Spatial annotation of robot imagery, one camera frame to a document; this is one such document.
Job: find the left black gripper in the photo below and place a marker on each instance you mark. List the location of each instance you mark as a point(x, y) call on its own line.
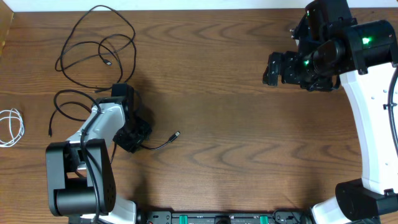
point(132, 144)

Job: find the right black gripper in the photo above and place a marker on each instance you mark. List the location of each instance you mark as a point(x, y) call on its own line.
point(289, 60)

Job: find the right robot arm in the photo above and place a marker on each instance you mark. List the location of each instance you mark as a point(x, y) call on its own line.
point(334, 51)

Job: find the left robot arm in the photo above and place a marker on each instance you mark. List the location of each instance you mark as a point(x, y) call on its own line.
point(80, 178)

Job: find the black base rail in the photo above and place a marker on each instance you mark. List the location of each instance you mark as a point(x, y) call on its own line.
point(276, 217)

